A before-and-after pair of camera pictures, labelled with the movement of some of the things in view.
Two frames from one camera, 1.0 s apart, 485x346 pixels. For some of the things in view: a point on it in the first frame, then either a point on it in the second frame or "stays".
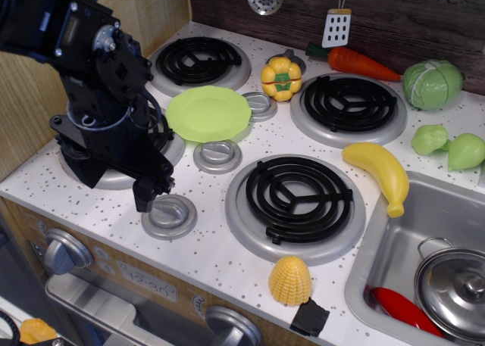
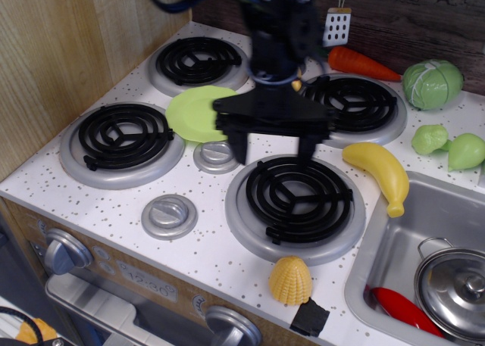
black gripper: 96,138 to 273,110
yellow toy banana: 386,169 stays
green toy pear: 465,151 stays
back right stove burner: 341,109 stays
